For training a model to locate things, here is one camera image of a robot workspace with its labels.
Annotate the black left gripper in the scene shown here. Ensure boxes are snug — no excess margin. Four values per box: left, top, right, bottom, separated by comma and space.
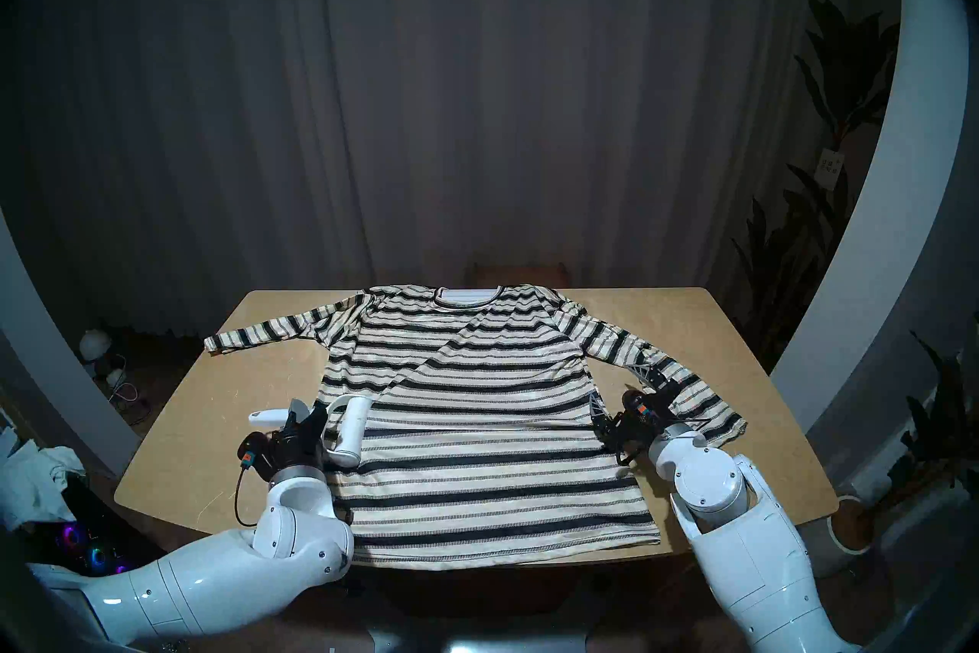
264, 399, 332, 484

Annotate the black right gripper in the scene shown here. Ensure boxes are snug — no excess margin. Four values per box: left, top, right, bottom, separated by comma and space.
591, 365, 681, 466

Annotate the white lint roller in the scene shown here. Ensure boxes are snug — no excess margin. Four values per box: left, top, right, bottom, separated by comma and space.
247, 395, 374, 469

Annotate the cream black striped long-sleeve top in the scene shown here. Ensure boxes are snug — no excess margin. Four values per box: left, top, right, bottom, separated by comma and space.
204, 284, 746, 572

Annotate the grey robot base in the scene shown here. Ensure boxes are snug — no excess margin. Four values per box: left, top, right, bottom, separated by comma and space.
367, 629, 590, 653

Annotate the black computer with RGB fans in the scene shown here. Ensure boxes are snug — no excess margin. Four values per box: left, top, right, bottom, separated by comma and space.
57, 491, 171, 577

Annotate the white plant pot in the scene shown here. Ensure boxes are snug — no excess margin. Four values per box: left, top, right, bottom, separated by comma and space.
811, 495, 873, 578

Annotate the white curved arch pillar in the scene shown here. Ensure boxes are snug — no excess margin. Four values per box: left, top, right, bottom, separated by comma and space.
0, 208, 142, 476
769, 0, 972, 484

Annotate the white crumpled cloth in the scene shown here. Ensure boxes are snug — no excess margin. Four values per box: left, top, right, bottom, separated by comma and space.
0, 426, 85, 530

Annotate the small dark potted plant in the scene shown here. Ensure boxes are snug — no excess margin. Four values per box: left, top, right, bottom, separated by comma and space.
872, 311, 979, 515

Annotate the grey pleated curtain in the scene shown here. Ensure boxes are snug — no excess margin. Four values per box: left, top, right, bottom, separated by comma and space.
15, 0, 896, 331

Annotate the tall dark leafy plant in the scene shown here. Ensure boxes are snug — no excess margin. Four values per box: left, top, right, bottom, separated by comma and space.
730, 0, 902, 369

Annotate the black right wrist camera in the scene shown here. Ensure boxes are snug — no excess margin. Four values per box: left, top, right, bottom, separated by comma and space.
621, 390, 659, 429

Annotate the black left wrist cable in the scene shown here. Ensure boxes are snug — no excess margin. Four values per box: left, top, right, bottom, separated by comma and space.
233, 468, 354, 528

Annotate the white floor cable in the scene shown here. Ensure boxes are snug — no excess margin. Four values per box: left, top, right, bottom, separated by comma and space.
107, 353, 142, 404

